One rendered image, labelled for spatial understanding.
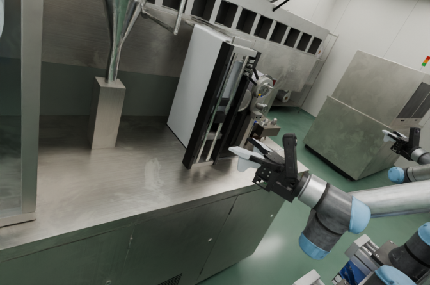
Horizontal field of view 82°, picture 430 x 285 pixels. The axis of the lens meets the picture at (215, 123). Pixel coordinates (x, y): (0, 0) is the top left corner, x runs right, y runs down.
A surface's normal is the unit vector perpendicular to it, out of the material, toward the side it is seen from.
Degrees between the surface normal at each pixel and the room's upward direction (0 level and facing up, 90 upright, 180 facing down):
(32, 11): 90
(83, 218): 0
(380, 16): 90
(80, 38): 90
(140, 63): 90
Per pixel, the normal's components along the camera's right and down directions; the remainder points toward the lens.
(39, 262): 0.55, 0.52
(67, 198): 0.32, -0.86
